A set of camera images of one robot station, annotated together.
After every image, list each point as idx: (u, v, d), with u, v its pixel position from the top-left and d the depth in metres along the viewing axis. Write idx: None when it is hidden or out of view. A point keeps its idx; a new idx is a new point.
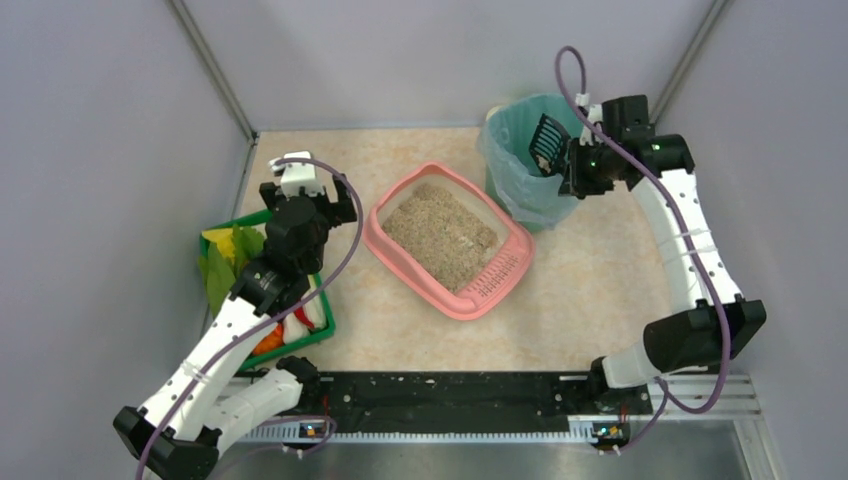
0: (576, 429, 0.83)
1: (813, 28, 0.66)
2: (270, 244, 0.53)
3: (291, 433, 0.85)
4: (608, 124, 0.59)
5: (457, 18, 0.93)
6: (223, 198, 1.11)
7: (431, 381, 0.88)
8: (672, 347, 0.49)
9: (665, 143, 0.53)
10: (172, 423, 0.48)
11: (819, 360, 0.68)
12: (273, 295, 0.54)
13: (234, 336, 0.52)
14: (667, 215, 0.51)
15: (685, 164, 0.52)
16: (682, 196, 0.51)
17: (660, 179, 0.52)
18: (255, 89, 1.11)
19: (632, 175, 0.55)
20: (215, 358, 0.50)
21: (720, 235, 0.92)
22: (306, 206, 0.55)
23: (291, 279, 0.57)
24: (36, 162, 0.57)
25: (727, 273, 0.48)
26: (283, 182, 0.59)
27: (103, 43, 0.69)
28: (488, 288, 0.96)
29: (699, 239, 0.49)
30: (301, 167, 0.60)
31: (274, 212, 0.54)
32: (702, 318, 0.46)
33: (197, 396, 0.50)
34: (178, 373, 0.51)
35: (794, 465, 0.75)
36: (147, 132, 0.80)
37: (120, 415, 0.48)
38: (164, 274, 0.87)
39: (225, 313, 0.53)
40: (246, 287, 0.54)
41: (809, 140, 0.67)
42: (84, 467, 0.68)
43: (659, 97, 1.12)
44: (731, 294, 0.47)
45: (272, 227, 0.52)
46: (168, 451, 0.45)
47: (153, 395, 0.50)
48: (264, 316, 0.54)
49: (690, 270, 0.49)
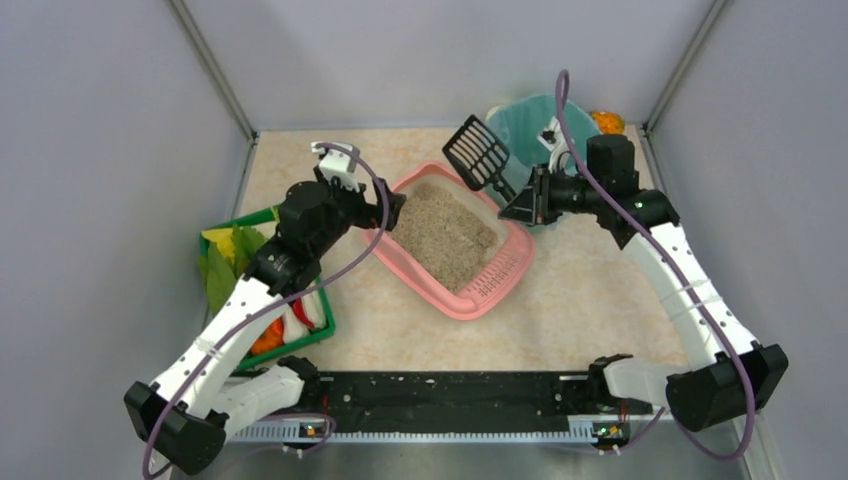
0: (577, 430, 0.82)
1: (810, 29, 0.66)
2: (283, 227, 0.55)
3: (291, 433, 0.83)
4: (596, 166, 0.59)
5: (455, 18, 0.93)
6: (223, 199, 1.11)
7: (431, 381, 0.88)
8: (701, 405, 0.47)
9: (648, 200, 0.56)
10: (185, 397, 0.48)
11: (818, 360, 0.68)
12: (287, 276, 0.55)
13: (249, 314, 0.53)
14: (665, 270, 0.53)
15: (671, 215, 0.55)
16: (675, 249, 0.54)
17: (651, 234, 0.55)
18: (254, 89, 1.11)
19: (622, 234, 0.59)
20: (228, 334, 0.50)
21: (721, 235, 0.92)
22: (318, 191, 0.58)
23: (303, 263, 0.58)
24: (38, 160, 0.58)
25: (737, 323, 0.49)
26: (322, 166, 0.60)
27: (103, 45, 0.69)
28: (487, 288, 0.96)
29: (702, 290, 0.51)
30: (339, 155, 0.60)
31: (287, 197, 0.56)
32: (725, 375, 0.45)
33: (211, 372, 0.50)
34: (191, 350, 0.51)
35: (794, 464, 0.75)
36: (147, 131, 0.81)
37: (130, 390, 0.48)
38: (163, 274, 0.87)
39: (238, 292, 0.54)
40: (259, 269, 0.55)
41: (807, 139, 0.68)
42: (81, 469, 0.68)
43: (659, 98, 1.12)
44: (746, 344, 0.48)
45: (286, 211, 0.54)
46: (181, 426, 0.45)
47: (166, 371, 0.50)
48: (277, 296, 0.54)
49: (701, 324, 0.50)
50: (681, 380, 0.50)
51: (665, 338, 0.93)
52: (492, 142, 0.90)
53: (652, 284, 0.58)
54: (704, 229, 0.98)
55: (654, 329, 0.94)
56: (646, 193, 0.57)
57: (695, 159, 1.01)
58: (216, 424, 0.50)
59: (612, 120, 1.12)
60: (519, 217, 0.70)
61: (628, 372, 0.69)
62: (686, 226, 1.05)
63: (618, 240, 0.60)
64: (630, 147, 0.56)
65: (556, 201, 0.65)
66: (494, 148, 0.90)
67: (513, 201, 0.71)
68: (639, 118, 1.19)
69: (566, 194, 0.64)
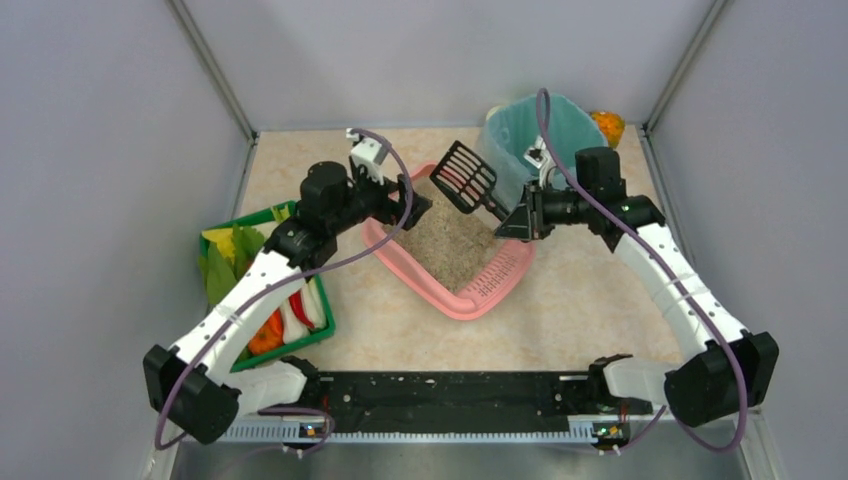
0: (576, 430, 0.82)
1: (810, 29, 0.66)
2: (304, 203, 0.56)
3: (291, 433, 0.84)
4: (583, 177, 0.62)
5: (455, 17, 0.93)
6: (223, 199, 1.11)
7: (431, 381, 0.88)
8: (695, 396, 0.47)
9: (634, 204, 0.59)
10: (204, 361, 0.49)
11: (818, 360, 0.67)
12: (305, 251, 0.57)
13: (269, 284, 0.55)
14: (653, 266, 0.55)
15: (657, 217, 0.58)
16: (662, 247, 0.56)
17: (638, 233, 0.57)
18: (254, 89, 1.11)
19: (611, 237, 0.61)
20: (249, 302, 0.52)
21: (721, 235, 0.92)
22: (340, 168, 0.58)
23: (321, 239, 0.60)
24: (38, 161, 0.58)
25: (725, 312, 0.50)
26: (354, 152, 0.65)
27: (103, 46, 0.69)
28: (487, 288, 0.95)
29: (689, 282, 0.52)
30: (370, 144, 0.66)
31: (309, 173, 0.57)
32: (716, 363, 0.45)
33: (230, 337, 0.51)
34: (212, 315, 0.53)
35: (795, 464, 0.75)
36: (147, 132, 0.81)
37: (148, 354, 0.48)
38: (163, 274, 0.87)
39: (259, 264, 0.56)
40: (279, 243, 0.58)
41: (807, 138, 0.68)
42: (81, 469, 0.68)
43: (659, 98, 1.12)
44: (737, 331, 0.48)
45: (307, 187, 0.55)
46: (199, 388, 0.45)
47: (186, 335, 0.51)
48: (296, 269, 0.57)
49: (691, 313, 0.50)
50: (678, 376, 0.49)
51: (665, 338, 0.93)
52: (478, 166, 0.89)
53: (644, 283, 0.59)
54: (704, 229, 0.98)
55: (654, 329, 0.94)
56: (633, 198, 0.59)
57: (694, 158, 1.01)
58: (231, 395, 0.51)
59: (612, 120, 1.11)
60: (516, 235, 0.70)
61: (628, 372, 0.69)
62: (686, 225, 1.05)
63: (609, 244, 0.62)
64: (616, 156, 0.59)
65: (550, 216, 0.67)
66: (482, 173, 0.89)
67: (507, 220, 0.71)
68: (639, 118, 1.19)
69: (559, 208, 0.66)
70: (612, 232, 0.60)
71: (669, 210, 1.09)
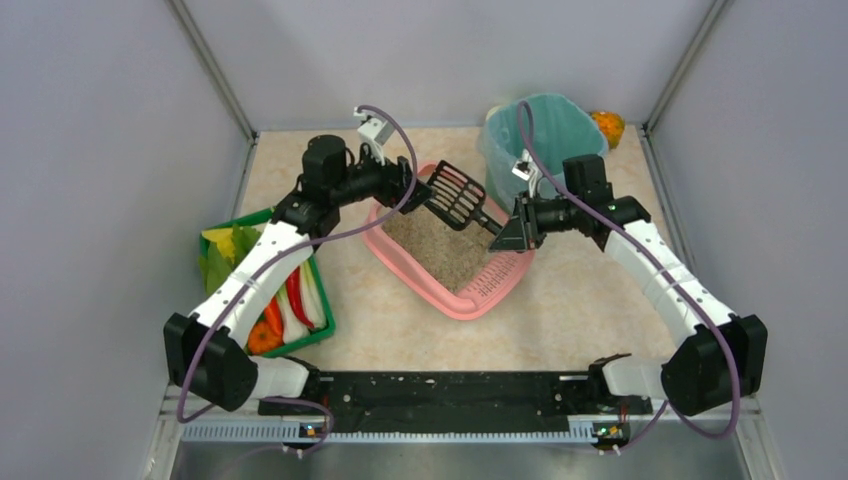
0: (576, 430, 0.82)
1: (810, 29, 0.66)
2: (307, 174, 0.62)
3: (291, 433, 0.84)
4: (570, 183, 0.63)
5: (455, 17, 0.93)
6: (223, 198, 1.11)
7: (431, 381, 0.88)
8: (690, 384, 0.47)
9: (621, 204, 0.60)
10: (227, 323, 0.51)
11: (818, 360, 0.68)
12: (312, 219, 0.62)
13: (280, 251, 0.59)
14: (641, 259, 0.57)
15: (642, 214, 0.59)
16: (648, 240, 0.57)
17: (625, 230, 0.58)
18: (254, 88, 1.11)
19: (602, 236, 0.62)
20: (264, 265, 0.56)
21: (720, 235, 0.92)
22: (339, 140, 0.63)
23: (326, 209, 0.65)
24: (36, 160, 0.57)
25: (713, 298, 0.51)
26: (359, 130, 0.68)
27: (102, 45, 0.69)
28: (487, 288, 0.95)
29: (676, 271, 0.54)
30: (373, 124, 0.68)
31: (310, 145, 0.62)
32: (707, 348, 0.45)
33: (248, 301, 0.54)
34: (228, 283, 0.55)
35: (794, 463, 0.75)
36: (146, 131, 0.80)
37: (168, 322, 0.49)
38: (164, 274, 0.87)
39: (269, 234, 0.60)
40: (286, 214, 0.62)
41: (807, 138, 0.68)
42: (80, 468, 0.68)
43: (659, 98, 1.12)
44: (725, 314, 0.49)
45: (311, 158, 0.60)
46: (223, 349, 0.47)
47: (205, 302, 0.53)
48: (305, 236, 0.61)
49: (679, 300, 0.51)
50: (673, 367, 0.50)
51: (665, 338, 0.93)
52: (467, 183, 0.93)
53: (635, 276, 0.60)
54: (704, 228, 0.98)
55: (654, 329, 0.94)
56: (618, 198, 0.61)
57: (694, 158, 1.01)
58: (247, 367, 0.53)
59: (612, 120, 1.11)
60: (509, 247, 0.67)
61: (627, 371, 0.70)
62: (686, 226, 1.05)
63: (599, 243, 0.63)
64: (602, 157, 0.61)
65: (544, 224, 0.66)
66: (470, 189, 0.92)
67: (500, 234, 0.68)
68: (639, 118, 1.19)
69: (552, 216, 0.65)
70: (600, 233, 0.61)
71: (668, 210, 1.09)
